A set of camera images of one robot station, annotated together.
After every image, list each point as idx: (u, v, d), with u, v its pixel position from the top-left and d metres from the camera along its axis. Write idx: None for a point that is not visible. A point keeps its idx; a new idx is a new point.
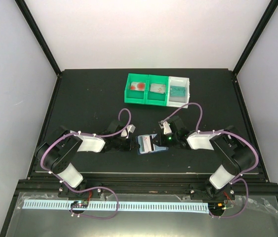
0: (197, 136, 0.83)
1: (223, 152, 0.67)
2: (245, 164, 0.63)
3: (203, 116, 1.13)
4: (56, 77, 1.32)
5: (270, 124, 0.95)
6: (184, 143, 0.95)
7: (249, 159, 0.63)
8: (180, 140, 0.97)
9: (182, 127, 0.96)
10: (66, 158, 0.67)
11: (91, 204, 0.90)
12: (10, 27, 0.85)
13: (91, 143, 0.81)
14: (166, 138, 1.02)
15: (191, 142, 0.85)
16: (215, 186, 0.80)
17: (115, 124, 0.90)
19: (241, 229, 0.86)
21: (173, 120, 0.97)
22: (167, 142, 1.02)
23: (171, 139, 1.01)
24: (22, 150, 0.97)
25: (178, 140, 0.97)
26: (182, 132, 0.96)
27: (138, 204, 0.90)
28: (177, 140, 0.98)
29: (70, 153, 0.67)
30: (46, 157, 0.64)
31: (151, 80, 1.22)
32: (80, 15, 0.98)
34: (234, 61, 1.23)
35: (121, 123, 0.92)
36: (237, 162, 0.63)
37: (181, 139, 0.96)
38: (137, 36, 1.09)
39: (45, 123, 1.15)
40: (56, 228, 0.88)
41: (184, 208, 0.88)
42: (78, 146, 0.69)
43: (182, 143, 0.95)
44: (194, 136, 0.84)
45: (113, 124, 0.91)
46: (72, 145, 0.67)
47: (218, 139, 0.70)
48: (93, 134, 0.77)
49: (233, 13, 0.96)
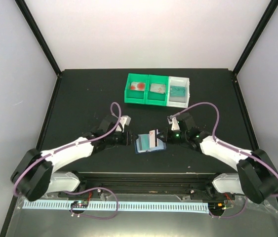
0: (213, 146, 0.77)
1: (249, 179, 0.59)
2: (269, 192, 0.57)
3: (210, 114, 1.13)
4: (56, 77, 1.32)
5: (270, 124, 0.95)
6: (195, 145, 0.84)
7: (273, 187, 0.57)
8: (190, 142, 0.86)
9: (192, 127, 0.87)
10: (40, 186, 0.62)
11: (91, 204, 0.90)
12: (9, 26, 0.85)
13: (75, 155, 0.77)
14: (173, 135, 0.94)
15: (205, 151, 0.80)
16: (216, 188, 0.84)
17: (106, 121, 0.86)
19: (241, 229, 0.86)
21: (183, 118, 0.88)
22: (173, 139, 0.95)
23: (178, 137, 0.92)
24: (22, 150, 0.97)
25: (188, 140, 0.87)
26: (192, 133, 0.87)
27: (138, 204, 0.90)
28: (186, 141, 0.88)
29: (42, 181, 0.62)
30: (19, 187, 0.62)
31: (151, 80, 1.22)
32: (80, 15, 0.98)
34: (234, 60, 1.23)
35: (113, 120, 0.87)
36: (265, 191, 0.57)
37: (192, 141, 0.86)
38: (137, 36, 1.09)
39: (45, 123, 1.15)
40: (57, 228, 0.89)
41: (184, 208, 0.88)
42: (49, 172, 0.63)
43: (192, 144, 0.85)
44: (210, 146, 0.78)
45: (105, 122, 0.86)
46: (41, 174, 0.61)
47: (244, 164, 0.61)
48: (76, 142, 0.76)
49: (233, 12, 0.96)
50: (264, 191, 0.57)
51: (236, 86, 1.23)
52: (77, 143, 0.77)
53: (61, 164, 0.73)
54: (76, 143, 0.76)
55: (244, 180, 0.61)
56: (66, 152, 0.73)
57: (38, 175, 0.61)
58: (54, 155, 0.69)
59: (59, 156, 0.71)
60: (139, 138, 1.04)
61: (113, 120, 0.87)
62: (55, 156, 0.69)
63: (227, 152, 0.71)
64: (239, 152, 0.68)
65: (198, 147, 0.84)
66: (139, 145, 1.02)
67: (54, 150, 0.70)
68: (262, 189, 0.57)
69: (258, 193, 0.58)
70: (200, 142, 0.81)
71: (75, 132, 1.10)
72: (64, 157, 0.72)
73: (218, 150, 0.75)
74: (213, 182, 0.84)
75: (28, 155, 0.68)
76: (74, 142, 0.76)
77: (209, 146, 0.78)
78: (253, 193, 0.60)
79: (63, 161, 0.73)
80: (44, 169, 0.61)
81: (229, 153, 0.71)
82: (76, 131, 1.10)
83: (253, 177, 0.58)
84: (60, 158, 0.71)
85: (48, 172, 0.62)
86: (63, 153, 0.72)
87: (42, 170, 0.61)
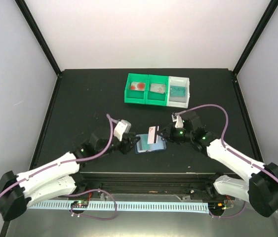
0: (220, 152, 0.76)
1: (261, 195, 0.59)
2: (277, 206, 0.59)
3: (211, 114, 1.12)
4: (57, 77, 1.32)
5: (270, 124, 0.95)
6: (200, 146, 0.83)
7: None
8: (195, 143, 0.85)
9: (198, 128, 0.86)
10: (16, 211, 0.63)
11: (91, 204, 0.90)
12: (10, 26, 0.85)
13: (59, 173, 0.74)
14: (176, 133, 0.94)
15: (211, 154, 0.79)
16: (217, 190, 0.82)
17: (95, 138, 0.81)
19: (241, 229, 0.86)
21: (189, 117, 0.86)
22: (175, 137, 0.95)
23: (181, 135, 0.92)
24: (22, 150, 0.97)
25: (194, 141, 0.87)
26: (197, 133, 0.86)
27: (138, 204, 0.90)
28: (191, 141, 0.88)
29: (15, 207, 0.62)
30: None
31: (151, 80, 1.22)
32: (80, 15, 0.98)
34: (234, 60, 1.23)
35: (104, 135, 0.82)
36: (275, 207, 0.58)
37: (197, 142, 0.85)
38: (137, 36, 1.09)
39: (45, 123, 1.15)
40: (58, 228, 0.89)
41: (184, 208, 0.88)
42: (20, 200, 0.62)
43: (198, 146, 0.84)
44: (216, 150, 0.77)
45: (95, 138, 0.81)
46: (11, 202, 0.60)
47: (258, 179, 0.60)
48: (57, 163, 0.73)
49: (233, 12, 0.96)
50: (273, 205, 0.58)
51: (236, 86, 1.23)
52: (59, 163, 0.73)
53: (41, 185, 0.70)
54: (58, 164, 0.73)
55: (255, 193, 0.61)
56: (46, 174, 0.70)
57: (9, 203, 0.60)
58: (29, 180, 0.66)
59: (36, 180, 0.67)
60: (139, 137, 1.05)
61: (102, 136, 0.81)
62: (31, 180, 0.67)
63: (237, 162, 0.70)
64: (252, 165, 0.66)
65: (204, 148, 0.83)
66: (139, 146, 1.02)
67: (29, 175, 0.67)
68: (272, 203, 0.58)
69: (267, 207, 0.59)
70: (207, 146, 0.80)
71: (75, 132, 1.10)
72: (42, 179, 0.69)
73: (224, 157, 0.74)
74: (214, 184, 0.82)
75: (5, 177, 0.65)
76: (56, 163, 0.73)
77: (216, 150, 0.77)
78: (261, 207, 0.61)
79: (43, 182, 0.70)
80: (14, 197, 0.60)
81: (240, 163, 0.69)
82: (76, 131, 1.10)
83: (266, 192, 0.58)
84: (36, 181, 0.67)
85: (19, 199, 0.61)
86: (41, 176, 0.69)
87: (13, 197, 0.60)
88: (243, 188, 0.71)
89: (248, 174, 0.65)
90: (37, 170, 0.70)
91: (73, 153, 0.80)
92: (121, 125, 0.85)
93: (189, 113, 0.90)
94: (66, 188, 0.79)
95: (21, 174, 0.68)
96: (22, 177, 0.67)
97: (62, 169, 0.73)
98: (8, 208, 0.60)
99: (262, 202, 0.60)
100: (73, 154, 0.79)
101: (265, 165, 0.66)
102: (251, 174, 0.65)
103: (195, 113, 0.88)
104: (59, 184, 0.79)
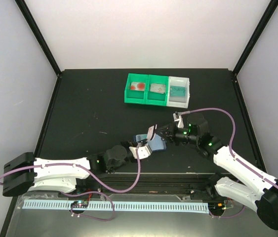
0: (229, 161, 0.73)
1: (270, 210, 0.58)
2: None
3: (210, 114, 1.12)
4: (57, 77, 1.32)
5: (271, 123, 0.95)
6: (206, 153, 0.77)
7: None
8: (201, 149, 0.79)
9: (205, 133, 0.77)
10: (18, 190, 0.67)
11: (91, 204, 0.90)
12: (10, 26, 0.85)
13: (66, 175, 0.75)
14: (180, 132, 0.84)
15: (218, 162, 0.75)
16: (218, 192, 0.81)
17: (109, 156, 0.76)
19: (241, 229, 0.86)
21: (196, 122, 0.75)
22: (177, 138, 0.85)
23: (185, 135, 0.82)
24: (22, 150, 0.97)
25: (199, 147, 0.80)
26: (204, 138, 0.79)
27: (138, 204, 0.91)
28: (196, 147, 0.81)
29: (19, 188, 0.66)
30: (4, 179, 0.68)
31: (151, 80, 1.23)
32: (80, 15, 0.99)
34: (234, 60, 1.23)
35: (118, 157, 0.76)
36: None
37: (203, 148, 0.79)
38: (136, 36, 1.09)
39: (45, 123, 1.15)
40: (58, 228, 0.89)
41: (183, 208, 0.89)
42: (26, 185, 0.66)
43: (203, 152, 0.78)
44: (224, 158, 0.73)
45: (107, 155, 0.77)
46: (19, 182, 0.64)
47: (267, 194, 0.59)
48: (72, 164, 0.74)
49: (233, 13, 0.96)
50: None
51: (236, 86, 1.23)
52: (74, 165, 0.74)
53: (48, 178, 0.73)
54: (72, 165, 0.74)
55: (264, 208, 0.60)
56: (60, 169, 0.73)
57: (17, 182, 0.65)
58: (44, 169, 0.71)
59: (48, 171, 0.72)
60: (138, 136, 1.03)
61: (115, 156, 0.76)
62: (44, 170, 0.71)
63: (247, 174, 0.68)
64: (263, 178, 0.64)
65: (210, 154, 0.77)
66: None
67: (45, 163, 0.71)
68: None
69: (277, 221, 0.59)
70: (214, 154, 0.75)
71: (75, 132, 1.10)
72: (55, 173, 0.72)
73: (233, 166, 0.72)
74: (215, 186, 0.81)
75: (23, 156, 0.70)
76: (72, 163, 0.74)
77: (224, 158, 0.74)
78: (270, 220, 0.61)
79: (53, 176, 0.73)
80: (23, 179, 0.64)
81: (250, 175, 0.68)
82: (76, 131, 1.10)
83: (277, 208, 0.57)
84: (48, 173, 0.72)
85: (27, 183, 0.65)
86: (55, 169, 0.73)
87: (22, 178, 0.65)
88: (248, 196, 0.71)
89: (260, 189, 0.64)
90: (55, 162, 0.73)
91: (90, 160, 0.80)
92: (142, 149, 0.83)
93: (195, 115, 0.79)
94: (66, 186, 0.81)
95: (39, 160, 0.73)
96: (39, 163, 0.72)
97: (74, 171, 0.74)
98: (14, 186, 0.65)
99: (271, 217, 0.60)
100: (88, 162, 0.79)
101: (277, 179, 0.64)
102: (262, 189, 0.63)
103: (202, 116, 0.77)
104: (62, 180, 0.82)
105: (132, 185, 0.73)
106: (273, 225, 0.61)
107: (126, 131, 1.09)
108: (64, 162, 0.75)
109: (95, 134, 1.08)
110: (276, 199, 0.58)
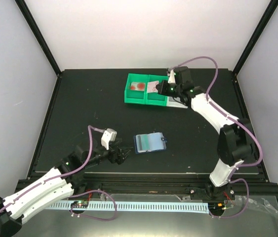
0: (202, 105, 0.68)
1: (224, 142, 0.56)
2: (238, 156, 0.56)
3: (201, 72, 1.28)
4: (56, 77, 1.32)
5: (271, 123, 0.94)
6: (186, 98, 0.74)
7: (243, 152, 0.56)
8: (182, 96, 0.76)
9: (187, 81, 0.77)
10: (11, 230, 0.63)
11: (91, 204, 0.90)
12: (10, 24, 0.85)
13: (47, 191, 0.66)
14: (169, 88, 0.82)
15: (195, 107, 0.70)
16: (214, 184, 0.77)
17: (81, 150, 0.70)
19: (242, 229, 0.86)
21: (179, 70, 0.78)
22: (168, 92, 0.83)
23: (173, 90, 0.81)
24: (21, 150, 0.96)
25: (180, 95, 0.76)
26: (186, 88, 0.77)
27: (138, 204, 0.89)
28: (179, 95, 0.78)
29: (6, 229, 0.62)
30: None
31: (151, 80, 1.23)
32: (81, 15, 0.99)
34: (234, 60, 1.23)
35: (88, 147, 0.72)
36: (234, 155, 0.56)
37: (183, 95, 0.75)
38: (137, 37, 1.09)
39: (45, 123, 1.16)
40: (57, 228, 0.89)
41: (184, 209, 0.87)
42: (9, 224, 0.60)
43: (184, 98, 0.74)
44: (200, 105, 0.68)
45: (79, 151, 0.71)
46: (0, 227, 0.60)
47: (227, 129, 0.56)
48: (41, 181, 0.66)
49: (233, 13, 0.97)
50: (235, 156, 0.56)
51: (236, 86, 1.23)
52: (45, 181, 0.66)
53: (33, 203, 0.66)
54: (42, 182, 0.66)
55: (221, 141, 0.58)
56: (32, 194, 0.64)
57: None
58: (16, 203, 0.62)
59: (22, 202, 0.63)
60: (139, 137, 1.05)
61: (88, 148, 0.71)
62: (17, 204, 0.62)
63: (214, 113, 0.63)
64: (226, 117, 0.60)
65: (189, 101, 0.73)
66: (139, 146, 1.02)
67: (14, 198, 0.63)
68: (235, 153, 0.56)
69: (230, 156, 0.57)
70: (191, 98, 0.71)
71: (75, 132, 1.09)
72: (30, 200, 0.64)
73: (205, 109, 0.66)
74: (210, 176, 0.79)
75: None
76: (40, 181, 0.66)
77: (199, 104, 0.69)
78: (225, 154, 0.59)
79: (31, 202, 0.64)
80: (2, 222, 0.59)
81: (216, 114, 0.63)
82: (76, 130, 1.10)
83: (231, 142, 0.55)
84: (22, 204, 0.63)
85: (8, 223, 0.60)
86: (27, 196, 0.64)
87: (0, 223, 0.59)
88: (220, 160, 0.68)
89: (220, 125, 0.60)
90: (24, 190, 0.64)
91: (59, 168, 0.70)
92: (107, 134, 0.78)
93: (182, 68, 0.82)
94: (62, 195, 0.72)
95: (8, 198, 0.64)
96: (8, 200, 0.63)
97: (49, 186, 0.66)
98: (0, 231, 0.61)
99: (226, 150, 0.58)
100: (58, 169, 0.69)
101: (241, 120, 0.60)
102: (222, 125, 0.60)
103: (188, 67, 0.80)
104: (54, 191, 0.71)
105: (85, 162, 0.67)
106: (227, 162, 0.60)
107: (126, 131, 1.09)
108: (33, 184, 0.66)
109: (94, 134, 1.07)
110: (232, 134, 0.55)
